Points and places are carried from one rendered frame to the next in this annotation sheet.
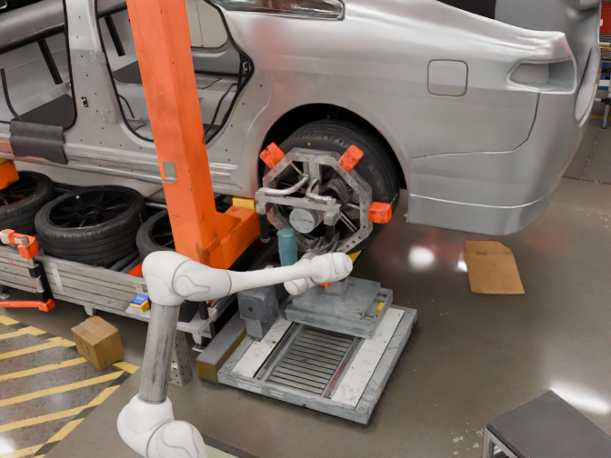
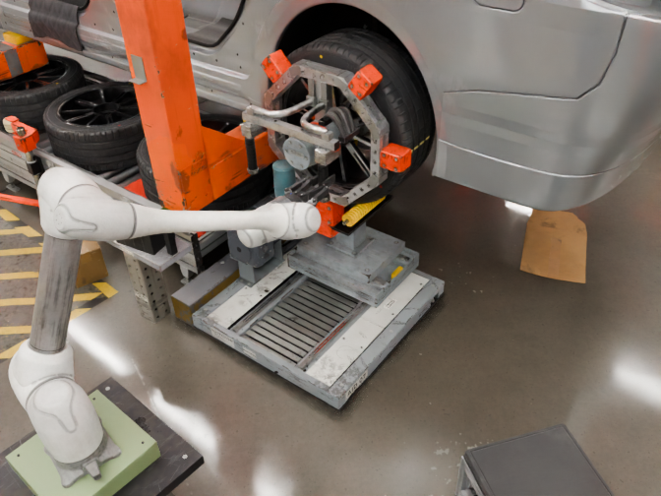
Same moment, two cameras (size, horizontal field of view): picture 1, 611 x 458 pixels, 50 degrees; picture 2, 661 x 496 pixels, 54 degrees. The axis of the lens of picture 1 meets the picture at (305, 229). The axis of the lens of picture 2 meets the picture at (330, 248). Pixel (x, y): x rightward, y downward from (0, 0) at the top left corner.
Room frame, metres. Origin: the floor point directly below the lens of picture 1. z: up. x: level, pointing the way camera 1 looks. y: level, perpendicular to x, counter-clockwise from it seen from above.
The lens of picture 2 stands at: (0.62, -0.49, 2.03)
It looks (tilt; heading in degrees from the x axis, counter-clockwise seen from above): 38 degrees down; 11
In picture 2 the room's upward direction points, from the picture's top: 2 degrees counter-clockwise
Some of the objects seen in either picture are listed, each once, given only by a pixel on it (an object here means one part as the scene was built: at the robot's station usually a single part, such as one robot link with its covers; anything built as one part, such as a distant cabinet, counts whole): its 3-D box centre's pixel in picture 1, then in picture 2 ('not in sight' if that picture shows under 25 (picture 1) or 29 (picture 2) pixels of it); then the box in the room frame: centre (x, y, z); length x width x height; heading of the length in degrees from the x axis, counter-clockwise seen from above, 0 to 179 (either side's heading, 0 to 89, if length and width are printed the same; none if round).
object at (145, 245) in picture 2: (175, 301); (143, 226); (2.58, 0.65, 0.51); 0.20 x 0.14 x 0.13; 72
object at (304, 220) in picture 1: (311, 210); (313, 143); (2.75, -0.03, 0.85); 0.21 x 0.14 x 0.14; 153
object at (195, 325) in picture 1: (170, 313); (141, 239); (2.59, 0.68, 0.44); 0.43 x 0.17 x 0.03; 63
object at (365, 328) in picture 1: (339, 304); (352, 259); (2.96, -0.15, 0.13); 0.50 x 0.36 x 0.10; 63
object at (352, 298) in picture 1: (335, 275); (350, 225); (2.96, -0.14, 0.32); 0.40 x 0.30 x 0.28; 63
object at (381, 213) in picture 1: (379, 213); (394, 157); (2.67, -0.35, 0.85); 0.09 x 0.08 x 0.07; 63
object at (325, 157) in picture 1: (316, 204); (325, 135); (2.81, -0.07, 0.85); 0.54 x 0.07 x 0.54; 63
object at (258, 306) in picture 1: (270, 296); (271, 237); (2.91, 0.22, 0.26); 0.42 x 0.18 x 0.35; 153
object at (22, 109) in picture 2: (5, 206); (30, 92); (4.00, 2.00, 0.39); 0.66 x 0.66 x 0.24
